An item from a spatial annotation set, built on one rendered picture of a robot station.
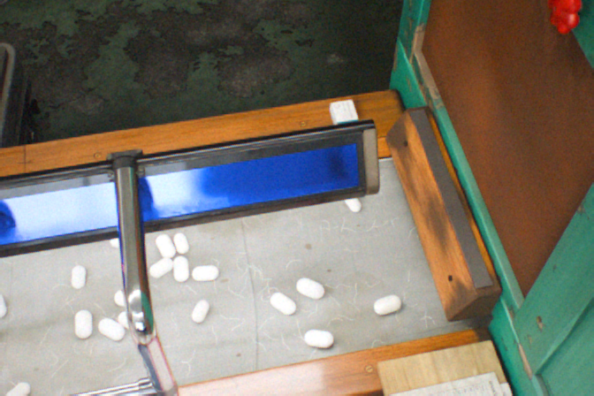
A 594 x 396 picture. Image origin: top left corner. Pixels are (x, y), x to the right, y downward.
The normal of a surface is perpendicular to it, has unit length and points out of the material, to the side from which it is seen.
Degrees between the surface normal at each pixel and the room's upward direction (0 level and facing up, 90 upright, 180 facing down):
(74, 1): 0
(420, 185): 67
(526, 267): 90
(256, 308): 0
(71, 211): 58
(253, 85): 0
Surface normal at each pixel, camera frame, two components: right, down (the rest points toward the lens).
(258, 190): 0.18, 0.37
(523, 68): -0.98, 0.16
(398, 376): 0.01, -0.58
